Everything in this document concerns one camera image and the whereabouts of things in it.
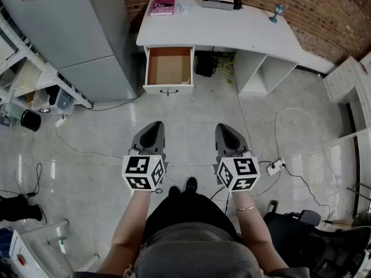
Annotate wide white power strip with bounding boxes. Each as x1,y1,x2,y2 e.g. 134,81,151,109
266,158,287,177

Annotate white desk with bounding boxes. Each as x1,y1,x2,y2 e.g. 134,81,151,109
136,0,336,98

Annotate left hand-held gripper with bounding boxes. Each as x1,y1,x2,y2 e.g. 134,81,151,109
121,120,167,192

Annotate black round bin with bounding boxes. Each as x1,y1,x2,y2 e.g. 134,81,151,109
20,109,42,133

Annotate white desk drawer wooden inside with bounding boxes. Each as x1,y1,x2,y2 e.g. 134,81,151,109
142,45,196,97

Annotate tall grey cabinet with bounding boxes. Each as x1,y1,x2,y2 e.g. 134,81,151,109
0,0,137,103

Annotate black office chair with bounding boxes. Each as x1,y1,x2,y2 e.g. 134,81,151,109
261,200,371,278

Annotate person's black trousers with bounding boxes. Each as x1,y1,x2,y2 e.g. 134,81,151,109
143,190,242,245

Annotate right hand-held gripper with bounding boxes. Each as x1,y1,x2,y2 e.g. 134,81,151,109
214,123,261,192

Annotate black power cable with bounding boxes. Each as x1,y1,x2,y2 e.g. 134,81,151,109
281,163,334,225

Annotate thin black looped cable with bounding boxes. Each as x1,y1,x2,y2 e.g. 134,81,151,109
13,162,43,198

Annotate black metal stand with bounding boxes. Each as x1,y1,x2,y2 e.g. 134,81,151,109
345,182,371,217

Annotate clear plastic storage box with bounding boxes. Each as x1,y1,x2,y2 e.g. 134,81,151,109
56,87,75,115

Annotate black box under desk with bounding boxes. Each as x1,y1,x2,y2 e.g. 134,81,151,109
195,51,221,78

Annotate pink book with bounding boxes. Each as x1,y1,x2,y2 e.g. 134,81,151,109
148,0,176,17

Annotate person's right forearm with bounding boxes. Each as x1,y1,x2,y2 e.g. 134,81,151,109
231,190,291,274

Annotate person's left forearm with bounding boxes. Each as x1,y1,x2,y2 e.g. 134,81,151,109
97,188,153,275

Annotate person's grey top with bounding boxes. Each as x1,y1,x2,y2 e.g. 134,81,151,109
132,231,263,278

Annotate white machine red button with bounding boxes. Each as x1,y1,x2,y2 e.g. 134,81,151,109
8,229,54,278

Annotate white panelled cabinet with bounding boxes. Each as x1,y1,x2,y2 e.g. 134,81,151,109
322,50,371,196

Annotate flat white grey device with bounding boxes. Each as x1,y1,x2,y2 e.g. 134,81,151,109
199,0,235,11

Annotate yellow-green cable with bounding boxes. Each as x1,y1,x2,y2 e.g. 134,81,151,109
216,53,236,75

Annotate white tube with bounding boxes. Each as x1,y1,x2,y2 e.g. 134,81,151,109
20,218,70,236

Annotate white metal shelf rack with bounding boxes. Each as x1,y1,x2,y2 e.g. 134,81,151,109
0,6,94,120

